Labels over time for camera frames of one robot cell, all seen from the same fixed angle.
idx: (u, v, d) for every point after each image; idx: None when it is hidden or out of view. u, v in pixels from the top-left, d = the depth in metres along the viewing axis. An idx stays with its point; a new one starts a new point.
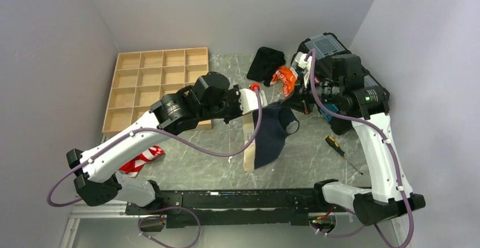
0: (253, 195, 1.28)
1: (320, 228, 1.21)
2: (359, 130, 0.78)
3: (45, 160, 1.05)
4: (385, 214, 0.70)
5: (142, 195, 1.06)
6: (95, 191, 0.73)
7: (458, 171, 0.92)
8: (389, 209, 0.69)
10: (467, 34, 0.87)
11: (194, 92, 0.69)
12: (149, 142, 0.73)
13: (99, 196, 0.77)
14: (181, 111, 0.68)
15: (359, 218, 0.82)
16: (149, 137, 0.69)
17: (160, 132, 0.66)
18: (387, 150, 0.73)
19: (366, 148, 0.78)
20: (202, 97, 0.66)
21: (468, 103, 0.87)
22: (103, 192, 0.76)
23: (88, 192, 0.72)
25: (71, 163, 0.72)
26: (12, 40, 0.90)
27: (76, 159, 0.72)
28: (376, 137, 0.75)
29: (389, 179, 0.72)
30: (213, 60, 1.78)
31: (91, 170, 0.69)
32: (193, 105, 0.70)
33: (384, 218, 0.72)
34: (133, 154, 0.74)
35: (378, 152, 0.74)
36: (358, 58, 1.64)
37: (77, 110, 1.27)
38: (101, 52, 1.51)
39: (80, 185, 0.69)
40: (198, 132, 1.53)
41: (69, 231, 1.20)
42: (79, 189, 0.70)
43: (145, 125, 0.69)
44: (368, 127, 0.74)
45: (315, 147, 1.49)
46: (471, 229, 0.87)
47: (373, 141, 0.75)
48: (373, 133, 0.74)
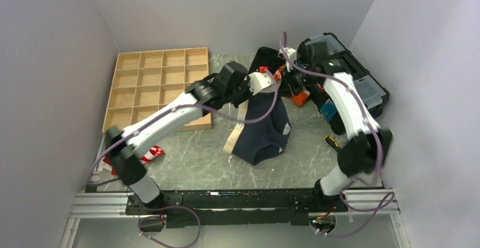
0: (253, 195, 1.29)
1: (320, 228, 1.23)
2: (328, 90, 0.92)
3: (44, 161, 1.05)
4: (356, 149, 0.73)
5: (149, 189, 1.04)
6: (136, 165, 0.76)
7: (457, 170, 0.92)
8: (359, 140, 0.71)
10: (467, 34, 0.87)
11: (218, 77, 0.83)
12: (185, 119, 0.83)
13: (135, 175, 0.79)
14: (213, 92, 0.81)
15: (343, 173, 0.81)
16: (190, 111, 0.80)
17: (200, 107, 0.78)
18: (351, 94, 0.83)
19: (338, 101, 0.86)
20: (230, 79, 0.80)
21: (467, 103, 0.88)
22: (140, 170, 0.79)
23: (130, 165, 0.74)
25: (113, 138, 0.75)
26: (12, 40, 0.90)
27: (118, 135, 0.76)
28: (338, 86, 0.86)
29: (356, 116, 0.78)
30: (213, 60, 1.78)
31: (137, 141, 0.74)
32: (220, 88, 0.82)
33: (361, 160, 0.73)
34: (168, 132, 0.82)
35: (344, 97, 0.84)
36: (358, 57, 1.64)
37: (77, 110, 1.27)
38: (101, 52, 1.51)
39: (127, 154, 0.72)
40: (198, 132, 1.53)
41: (69, 231, 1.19)
42: (124, 162, 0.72)
43: (186, 102, 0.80)
44: (328, 80, 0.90)
45: (315, 147, 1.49)
46: (470, 229, 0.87)
47: (338, 90, 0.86)
48: (338, 85, 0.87)
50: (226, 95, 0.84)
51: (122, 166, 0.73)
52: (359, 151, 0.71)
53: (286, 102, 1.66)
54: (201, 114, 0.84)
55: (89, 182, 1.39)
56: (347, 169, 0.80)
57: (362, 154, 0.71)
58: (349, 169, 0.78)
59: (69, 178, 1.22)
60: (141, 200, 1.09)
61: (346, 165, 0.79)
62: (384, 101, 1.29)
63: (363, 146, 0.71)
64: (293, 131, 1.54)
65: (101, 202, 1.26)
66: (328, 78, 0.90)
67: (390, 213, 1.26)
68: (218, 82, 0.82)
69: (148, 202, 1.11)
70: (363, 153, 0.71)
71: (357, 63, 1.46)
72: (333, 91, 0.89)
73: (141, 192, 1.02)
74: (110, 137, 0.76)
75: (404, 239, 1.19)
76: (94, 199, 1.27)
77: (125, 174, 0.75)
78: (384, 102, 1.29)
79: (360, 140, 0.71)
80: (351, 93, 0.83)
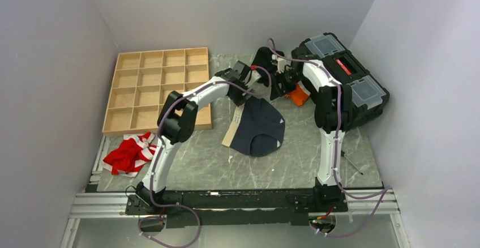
0: (253, 195, 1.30)
1: (320, 227, 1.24)
2: (305, 73, 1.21)
3: (43, 160, 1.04)
4: (325, 99, 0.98)
5: (165, 172, 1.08)
6: (192, 121, 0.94)
7: (458, 170, 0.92)
8: (324, 90, 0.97)
10: (467, 33, 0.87)
11: (232, 70, 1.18)
12: (217, 94, 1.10)
13: (187, 132, 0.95)
14: (233, 77, 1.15)
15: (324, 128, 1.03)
16: (223, 86, 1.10)
17: (230, 83, 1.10)
18: (321, 69, 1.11)
19: (314, 78, 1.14)
20: (243, 70, 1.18)
21: (467, 102, 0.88)
22: (191, 127, 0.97)
23: (191, 118, 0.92)
25: (176, 99, 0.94)
26: (12, 39, 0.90)
27: (176, 97, 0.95)
28: (311, 65, 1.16)
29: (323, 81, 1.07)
30: (213, 60, 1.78)
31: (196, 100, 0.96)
32: (236, 76, 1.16)
33: (325, 107, 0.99)
34: (205, 103, 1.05)
35: (316, 72, 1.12)
36: (358, 57, 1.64)
37: (77, 109, 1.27)
38: (101, 52, 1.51)
39: (192, 106, 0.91)
40: (198, 133, 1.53)
41: (69, 231, 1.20)
42: (191, 112, 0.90)
43: (221, 80, 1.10)
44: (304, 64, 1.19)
45: (315, 147, 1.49)
46: (471, 229, 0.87)
47: (311, 68, 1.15)
48: (311, 65, 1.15)
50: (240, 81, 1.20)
51: (186, 118, 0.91)
52: (325, 100, 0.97)
53: (286, 102, 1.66)
54: (226, 92, 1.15)
55: (89, 182, 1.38)
56: (321, 125, 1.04)
57: (327, 103, 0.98)
58: (322, 124, 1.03)
59: (69, 177, 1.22)
60: (151, 189, 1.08)
61: (318, 122, 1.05)
62: (384, 101, 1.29)
63: (328, 96, 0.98)
64: (293, 131, 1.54)
65: (101, 202, 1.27)
66: (305, 63, 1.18)
67: (390, 214, 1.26)
68: (234, 73, 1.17)
69: (157, 191, 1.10)
70: (328, 102, 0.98)
71: (357, 62, 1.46)
72: (308, 71, 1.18)
73: (158, 175, 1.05)
74: (172, 99, 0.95)
75: (404, 240, 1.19)
76: (94, 199, 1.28)
77: (183, 127, 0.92)
78: (385, 102, 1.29)
79: (325, 91, 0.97)
80: (320, 68, 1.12)
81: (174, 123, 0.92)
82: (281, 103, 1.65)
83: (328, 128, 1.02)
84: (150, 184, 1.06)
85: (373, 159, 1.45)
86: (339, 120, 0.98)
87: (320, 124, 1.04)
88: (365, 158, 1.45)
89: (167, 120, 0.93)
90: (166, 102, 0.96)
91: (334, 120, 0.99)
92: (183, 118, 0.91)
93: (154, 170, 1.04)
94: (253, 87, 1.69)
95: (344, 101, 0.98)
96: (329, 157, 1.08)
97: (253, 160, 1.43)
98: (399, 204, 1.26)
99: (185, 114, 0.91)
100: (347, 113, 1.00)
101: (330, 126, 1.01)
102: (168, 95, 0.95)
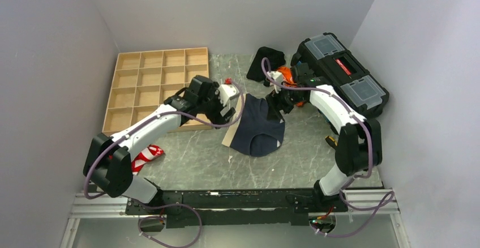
0: (253, 195, 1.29)
1: (320, 228, 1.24)
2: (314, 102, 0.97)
3: (44, 160, 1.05)
4: (350, 139, 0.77)
5: (144, 188, 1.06)
6: (124, 170, 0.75)
7: (458, 170, 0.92)
8: (348, 129, 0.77)
10: (467, 34, 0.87)
11: (189, 90, 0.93)
12: (167, 127, 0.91)
13: (121, 182, 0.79)
14: (186, 103, 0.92)
15: (350, 172, 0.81)
16: (173, 118, 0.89)
17: (179, 114, 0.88)
18: (336, 99, 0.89)
19: (326, 109, 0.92)
20: (201, 90, 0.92)
21: (466, 102, 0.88)
22: (125, 176, 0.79)
23: (123, 166, 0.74)
25: (103, 144, 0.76)
26: (12, 39, 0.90)
27: (106, 140, 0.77)
28: (322, 95, 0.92)
29: (342, 113, 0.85)
30: (213, 61, 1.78)
31: (129, 144, 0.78)
32: (192, 99, 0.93)
33: (352, 148, 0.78)
34: (150, 140, 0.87)
35: (331, 103, 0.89)
36: (358, 57, 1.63)
37: (77, 110, 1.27)
38: (101, 52, 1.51)
39: (122, 154, 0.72)
40: (198, 133, 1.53)
41: (69, 232, 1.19)
42: (119, 162, 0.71)
43: (168, 109, 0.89)
44: (313, 93, 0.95)
45: (314, 147, 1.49)
46: (471, 228, 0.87)
47: (321, 97, 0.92)
48: (321, 94, 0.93)
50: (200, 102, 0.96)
51: (115, 169, 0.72)
52: (351, 141, 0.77)
53: None
54: (179, 122, 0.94)
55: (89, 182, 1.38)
56: (343, 169, 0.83)
57: (354, 146, 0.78)
58: (347, 169, 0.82)
59: (69, 178, 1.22)
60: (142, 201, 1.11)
61: (340, 165, 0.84)
62: (384, 101, 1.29)
63: (354, 137, 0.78)
64: (293, 131, 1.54)
65: (100, 202, 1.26)
66: (313, 91, 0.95)
67: (390, 213, 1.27)
68: (190, 94, 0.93)
69: (149, 202, 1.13)
70: (354, 142, 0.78)
71: (357, 63, 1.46)
72: (318, 101, 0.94)
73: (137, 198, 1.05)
74: (98, 145, 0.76)
75: (404, 239, 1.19)
76: (94, 199, 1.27)
77: (114, 178, 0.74)
78: (384, 102, 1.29)
79: (351, 131, 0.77)
80: (334, 97, 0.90)
81: (102, 175, 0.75)
82: None
83: (354, 171, 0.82)
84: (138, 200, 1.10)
85: None
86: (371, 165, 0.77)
87: (344, 169, 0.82)
88: None
89: (94, 171, 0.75)
90: (91, 148, 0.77)
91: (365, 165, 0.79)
92: (111, 169, 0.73)
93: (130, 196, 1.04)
94: (253, 87, 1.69)
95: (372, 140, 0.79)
96: (340, 183, 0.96)
97: (253, 160, 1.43)
98: (399, 204, 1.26)
99: (112, 163, 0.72)
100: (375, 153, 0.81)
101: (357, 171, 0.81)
102: (93, 139, 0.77)
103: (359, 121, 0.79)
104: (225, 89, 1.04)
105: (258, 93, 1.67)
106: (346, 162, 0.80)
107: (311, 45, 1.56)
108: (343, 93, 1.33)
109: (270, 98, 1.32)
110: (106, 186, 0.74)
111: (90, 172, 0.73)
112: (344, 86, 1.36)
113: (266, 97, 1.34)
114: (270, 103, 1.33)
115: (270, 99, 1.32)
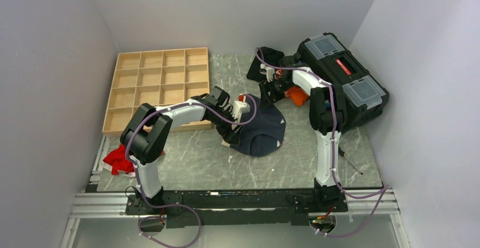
0: (253, 195, 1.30)
1: (320, 228, 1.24)
2: (296, 80, 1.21)
3: (44, 159, 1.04)
4: (318, 98, 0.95)
5: (155, 180, 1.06)
6: (163, 138, 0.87)
7: (457, 170, 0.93)
8: (316, 91, 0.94)
10: (467, 34, 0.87)
11: (209, 95, 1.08)
12: (192, 116, 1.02)
13: (155, 150, 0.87)
14: (210, 102, 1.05)
15: (322, 129, 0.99)
16: (200, 110, 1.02)
17: (207, 107, 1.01)
18: (311, 73, 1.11)
19: (305, 83, 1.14)
20: (220, 95, 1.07)
21: (466, 102, 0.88)
22: (161, 146, 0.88)
23: (163, 132, 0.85)
25: (148, 111, 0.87)
26: (12, 40, 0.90)
27: (150, 109, 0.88)
28: (300, 72, 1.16)
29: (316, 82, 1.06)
30: (213, 61, 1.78)
31: (170, 114, 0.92)
32: (213, 101, 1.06)
33: (321, 107, 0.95)
34: (181, 122, 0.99)
35: (307, 77, 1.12)
36: (359, 57, 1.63)
37: (77, 109, 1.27)
38: (101, 52, 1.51)
39: (165, 120, 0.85)
40: (198, 132, 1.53)
41: (69, 231, 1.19)
42: (163, 125, 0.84)
43: (197, 101, 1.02)
44: (294, 72, 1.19)
45: (315, 147, 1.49)
46: (470, 228, 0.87)
47: (300, 74, 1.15)
48: (304, 72, 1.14)
50: (217, 107, 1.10)
51: (157, 133, 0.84)
52: (318, 101, 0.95)
53: (286, 102, 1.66)
54: (202, 115, 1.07)
55: (89, 182, 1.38)
56: (316, 128, 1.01)
57: (320, 105, 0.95)
58: (317, 125, 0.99)
59: (69, 177, 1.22)
60: (145, 196, 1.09)
61: (313, 124, 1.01)
62: (384, 101, 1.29)
63: (321, 97, 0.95)
64: (293, 130, 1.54)
65: (101, 202, 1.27)
66: (294, 71, 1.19)
67: (390, 213, 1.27)
68: (210, 98, 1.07)
69: (150, 197, 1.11)
70: (322, 102, 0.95)
71: (357, 63, 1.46)
72: (298, 77, 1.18)
73: (145, 184, 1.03)
74: (142, 112, 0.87)
75: (404, 239, 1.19)
76: (95, 199, 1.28)
77: (153, 143, 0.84)
78: (384, 102, 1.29)
79: (317, 91, 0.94)
80: (309, 73, 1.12)
81: (141, 140, 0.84)
82: (281, 103, 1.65)
83: (324, 128, 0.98)
84: (141, 191, 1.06)
85: (373, 159, 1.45)
86: (335, 120, 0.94)
87: (316, 127, 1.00)
88: (365, 157, 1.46)
89: (135, 135, 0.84)
90: (136, 115, 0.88)
91: (330, 121, 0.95)
92: (154, 133, 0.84)
93: (141, 182, 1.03)
94: (253, 87, 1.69)
95: (337, 101, 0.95)
96: (328, 158, 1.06)
97: (253, 160, 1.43)
98: (399, 204, 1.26)
99: (157, 128, 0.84)
100: (341, 112, 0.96)
101: (326, 127, 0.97)
102: (139, 106, 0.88)
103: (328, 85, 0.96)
104: (239, 103, 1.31)
105: (258, 92, 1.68)
106: (316, 119, 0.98)
107: (311, 45, 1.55)
108: None
109: (264, 86, 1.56)
110: (144, 150, 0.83)
111: (134, 134, 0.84)
112: (344, 86, 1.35)
113: (260, 84, 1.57)
114: (262, 90, 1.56)
115: (263, 87, 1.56)
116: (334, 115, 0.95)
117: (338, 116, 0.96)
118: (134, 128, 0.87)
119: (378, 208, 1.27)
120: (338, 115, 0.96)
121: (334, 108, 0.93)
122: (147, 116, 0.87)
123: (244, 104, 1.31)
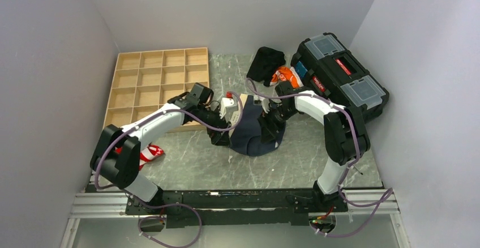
0: (253, 195, 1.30)
1: (320, 227, 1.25)
2: (299, 106, 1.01)
3: (44, 159, 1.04)
4: (335, 127, 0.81)
5: (147, 187, 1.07)
6: (132, 160, 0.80)
7: (458, 170, 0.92)
8: (331, 118, 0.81)
10: (468, 35, 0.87)
11: (190, 94, 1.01)
12: (171, 123, 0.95)
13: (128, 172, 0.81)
14: (191, 102, 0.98)
15: (339, 161, 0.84)
16: (178, 115, 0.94)
17: (184, 111, 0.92)
18: (317, 97, 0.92)
19: (312, 109, 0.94)
20: (202, 93, 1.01)
21: (466, 102, 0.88)
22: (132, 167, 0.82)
23: (132, 155, 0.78)
25: (112, 135, 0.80)
26: (13, 40, 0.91)
27: (115, 131, 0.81)
28: (303, 97, 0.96)
29: (324, 107, 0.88)
30: (213, 61, 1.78)
31: (138, 135, 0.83)
32: (193, 101, 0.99)
33: (340, 136, 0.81)
34: (158, 133, 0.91)
35: (313, 103, 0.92)
36: (359, 57, 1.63)
37: (77, 109, 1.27)
38: (101, 52, 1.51)
39: (133, 143, 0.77)
40: (198, 133, 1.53)
41: (69, 231, 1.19)
42: (129, 150, 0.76)
43: (174, 106, 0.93)
44: (296, 97, 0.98)
45: (314, 147, 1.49)
46: (471, 229, 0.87)
47: (305, 99, 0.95)
48: (310, 96, 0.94)
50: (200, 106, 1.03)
51: (126, 157, 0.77)
52: (335, 129, 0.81)
53: None
54: (182, 120, 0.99)
55: (89, 182, 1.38)
56: (336, 159, 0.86)
57: (339, 133, 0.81)
58: (339, 157, 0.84)
59: (69, 178, 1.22)
60: (142, 200, 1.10)
61: (333, 155, 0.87)
62: (384, 101, 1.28)
63: (337, 123, 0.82)
64: (293, 131, 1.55)
65: (101, 202, 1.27)
66: (296, 97, 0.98)
67: (390, 213, 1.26)
68: (192, 97, 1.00)
69: (149, 201, 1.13)
70: (339, 131, 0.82)
71: (357, 62, 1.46)
72: (302, 103, 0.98)
73: (136, 194, 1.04)
74: (108, 136, 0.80)
75: (404, 239, 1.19)
76: (95, 199, 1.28)
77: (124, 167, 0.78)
78: (384, 102, 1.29)
79: (332, 118, 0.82)
80: (314, 97, 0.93)
81: (110, 165, 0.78)
82: None
83: (346, 159, 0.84)
84: (138, 197, 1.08)
85: (373, 159, 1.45)
86: (358, 149, 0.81)
87: (335, 158, 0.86)
88: (365, 157, 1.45)
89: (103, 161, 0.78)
90: (102, 139, 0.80)
91: (352, 150, 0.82)
92: (122, 158, 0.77)
93: (131, 192, 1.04)
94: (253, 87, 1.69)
95: (356, 125, 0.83)
96: (337, 178, 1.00)
97: (253, 161, 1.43)
98: (399, 204, 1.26)
99: (124, 153, 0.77)
100: (363, 137, 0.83)
101: (347, 158, 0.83)
102: (103, 129, 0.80)
103: (341, 109, 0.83)
104: (226, 101, 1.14)
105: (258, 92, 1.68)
106: (336, 150, 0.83)
107: (311, 45, 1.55)
108: (343, 93, 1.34)
109: (264, 119, 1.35)
110: (115, 176, 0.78)
111: (101, 163, 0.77)
112: (344, 86, 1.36)
113: (260, 120, 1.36)
114: (263, 124, 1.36)
115: (264, 121, 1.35)
116: (356, 142, 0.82)
117: (360, 142, 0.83)
118: (102, 154, 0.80)
119: (378, 208, 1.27)
120: (359, 142, 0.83)
121: (354, 133, 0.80)
122: (112, 140, 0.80)
123: (232, 101, 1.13)
